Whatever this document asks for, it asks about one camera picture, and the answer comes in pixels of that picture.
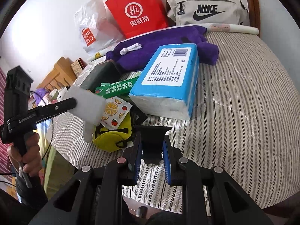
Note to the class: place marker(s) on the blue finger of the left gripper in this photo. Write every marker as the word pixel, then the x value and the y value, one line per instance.
pixel 65 105

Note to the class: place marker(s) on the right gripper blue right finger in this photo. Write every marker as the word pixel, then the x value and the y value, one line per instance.
pixel 169 162

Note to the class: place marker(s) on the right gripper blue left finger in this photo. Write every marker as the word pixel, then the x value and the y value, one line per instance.
pixel 135 160

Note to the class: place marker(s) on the white sponge block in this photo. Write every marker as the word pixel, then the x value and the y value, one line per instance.
pixel 89 106

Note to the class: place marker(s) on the yellow pouch with black straps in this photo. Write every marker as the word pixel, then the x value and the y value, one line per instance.
pixel 113 140

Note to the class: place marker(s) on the green fruit snack packet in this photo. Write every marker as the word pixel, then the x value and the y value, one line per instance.
pixel 116 89

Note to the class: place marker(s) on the fruit print wet wipe sachet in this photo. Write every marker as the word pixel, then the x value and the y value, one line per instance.
pixel 115 110

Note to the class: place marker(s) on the blue tissue pack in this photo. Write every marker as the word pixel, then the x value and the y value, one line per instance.
pixel 167 85

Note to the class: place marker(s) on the small white cloth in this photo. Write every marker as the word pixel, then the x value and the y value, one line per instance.
pixel 133 47

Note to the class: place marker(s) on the person's left hand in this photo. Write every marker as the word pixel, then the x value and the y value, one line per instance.
pixel 32 160

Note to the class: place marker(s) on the white spotted plush toy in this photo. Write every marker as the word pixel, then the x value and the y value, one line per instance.
pixel 57 95

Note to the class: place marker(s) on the purple plush toy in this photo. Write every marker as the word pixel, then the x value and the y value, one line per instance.
pixel 41 96

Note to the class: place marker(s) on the wooden chair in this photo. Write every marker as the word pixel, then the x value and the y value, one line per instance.
pixel 60 76

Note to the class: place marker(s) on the patterned brown book box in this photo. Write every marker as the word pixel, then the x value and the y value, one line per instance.
pixel 78 66

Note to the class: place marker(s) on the dark green tea tin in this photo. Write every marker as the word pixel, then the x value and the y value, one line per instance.
pixel 105 72

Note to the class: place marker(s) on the striped quilted bed cover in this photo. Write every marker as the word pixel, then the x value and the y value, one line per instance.
pixel 245 119

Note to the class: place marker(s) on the white Miniso plastic bag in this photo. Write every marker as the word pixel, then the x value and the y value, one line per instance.
pixel 95 30

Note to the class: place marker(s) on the red Haidilao paper bag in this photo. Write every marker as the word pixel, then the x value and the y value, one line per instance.
pixel 135 17

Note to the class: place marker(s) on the beige Nike waist bag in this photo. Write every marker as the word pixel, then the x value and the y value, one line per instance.
pixel 184 12

